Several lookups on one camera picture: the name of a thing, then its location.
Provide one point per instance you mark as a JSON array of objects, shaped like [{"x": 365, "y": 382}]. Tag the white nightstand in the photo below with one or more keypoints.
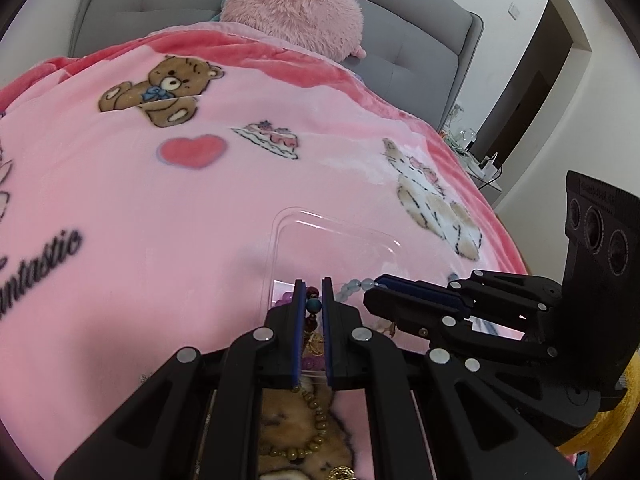
[{"x": 487, "y": 187}]

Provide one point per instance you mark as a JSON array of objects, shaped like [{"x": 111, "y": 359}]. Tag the pink printed blanket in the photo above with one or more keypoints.
[{"x": 150, "y": 210}]

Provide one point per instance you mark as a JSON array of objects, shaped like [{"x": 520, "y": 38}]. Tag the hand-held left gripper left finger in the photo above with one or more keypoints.
[{"x": 299, "y": 330}]

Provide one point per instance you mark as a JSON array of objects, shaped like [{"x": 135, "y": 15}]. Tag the clear plastic container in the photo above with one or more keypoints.
[{"x": 330, "y": 245}]

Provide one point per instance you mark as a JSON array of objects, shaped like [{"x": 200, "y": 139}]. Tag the white charger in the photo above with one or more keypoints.
[{"x": 487, "y": 162}]

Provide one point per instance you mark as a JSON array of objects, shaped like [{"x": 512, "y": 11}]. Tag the dark doorway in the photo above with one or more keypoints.
[{"x": 540, "y": 75}]

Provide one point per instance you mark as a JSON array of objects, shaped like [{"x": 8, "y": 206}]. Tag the teal cushion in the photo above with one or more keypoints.
[{"x": 222, "y": 10}]

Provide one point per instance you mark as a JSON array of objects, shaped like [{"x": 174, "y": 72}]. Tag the grey padded headboard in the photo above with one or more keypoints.
[{"x": 165, "y": 0}]

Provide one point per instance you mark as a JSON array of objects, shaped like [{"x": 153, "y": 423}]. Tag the pink fluffy plush pillow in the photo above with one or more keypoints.
[{"x": 295, "y": 5}]

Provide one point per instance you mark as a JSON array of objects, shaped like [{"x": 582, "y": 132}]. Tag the white light switch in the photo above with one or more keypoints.
[{"x": 513, "y": 10}]

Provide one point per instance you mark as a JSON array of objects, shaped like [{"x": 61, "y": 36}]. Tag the person's right forearm yellow sleeve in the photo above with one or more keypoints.
[{"x": 600, "y": 430}]

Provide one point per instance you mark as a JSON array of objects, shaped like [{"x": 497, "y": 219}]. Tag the round glass lamp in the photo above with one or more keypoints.
[{"x": 469, "y": 136}]

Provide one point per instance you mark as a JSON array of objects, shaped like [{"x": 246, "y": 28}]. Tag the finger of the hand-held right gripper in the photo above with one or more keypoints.
[
  {"x": 400, "y": 310},
  {"x": 415, "y": 287}
]

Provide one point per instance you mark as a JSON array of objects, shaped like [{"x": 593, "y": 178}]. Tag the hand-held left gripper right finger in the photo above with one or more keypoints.
[{"x": 327, "y": 330}]

